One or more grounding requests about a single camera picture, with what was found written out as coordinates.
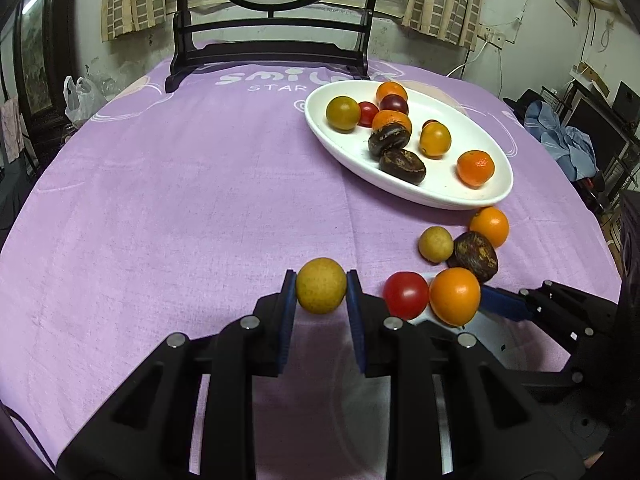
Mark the black chair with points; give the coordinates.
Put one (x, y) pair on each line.
(522, 100)

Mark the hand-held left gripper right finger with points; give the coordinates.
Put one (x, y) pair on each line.
(355, 320)

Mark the white plastic bag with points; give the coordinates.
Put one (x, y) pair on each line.
(82, 100)

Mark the dark brown water chestnut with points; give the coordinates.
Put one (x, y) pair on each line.
(472, 255)
(402, 166)
(389, 141)

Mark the white wall socket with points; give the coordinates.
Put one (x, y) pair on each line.
(495, 39)

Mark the large orange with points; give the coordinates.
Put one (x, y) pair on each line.
(392, 119)

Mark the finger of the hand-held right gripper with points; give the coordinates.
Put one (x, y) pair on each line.
(540, 362)
(505, 305)

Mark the purple printed tablecloth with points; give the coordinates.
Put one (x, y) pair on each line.
(175, 185)

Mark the white oval plate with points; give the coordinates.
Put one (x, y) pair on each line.
(350, 155)

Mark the dark wooden framed panel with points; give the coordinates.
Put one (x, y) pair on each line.
(35, 60)

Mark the yellow-green tomato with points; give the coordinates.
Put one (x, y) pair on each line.
(343, 114)

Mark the small orange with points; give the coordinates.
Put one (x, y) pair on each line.
(391, 90)
(490, 226)

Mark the beige checked curtain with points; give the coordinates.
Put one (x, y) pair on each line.
(132, 0)
(445, 5)

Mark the blue cloth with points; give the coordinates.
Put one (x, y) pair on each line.
(565, 140)

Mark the pink hanging cloth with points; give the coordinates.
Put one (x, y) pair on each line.
(10, 130)

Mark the red cherry tomato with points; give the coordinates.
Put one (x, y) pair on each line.
(406, 295)
(430, 123)
(368, 113)

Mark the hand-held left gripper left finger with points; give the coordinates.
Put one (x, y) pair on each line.
(287, 320)

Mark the dark red plum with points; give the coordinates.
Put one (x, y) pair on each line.
(395, 105)

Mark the orange-yellow tomato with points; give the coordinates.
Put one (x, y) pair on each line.
(434, 140)

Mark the round painted screen black stand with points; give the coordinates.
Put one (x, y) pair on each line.
(270, 55)

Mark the orange tomato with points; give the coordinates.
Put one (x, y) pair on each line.
(455, 296)

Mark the glossy mandarin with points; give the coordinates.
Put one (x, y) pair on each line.
(475, 168)

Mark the tan longan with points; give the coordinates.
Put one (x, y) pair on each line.
(321, 285)
(435, 244)

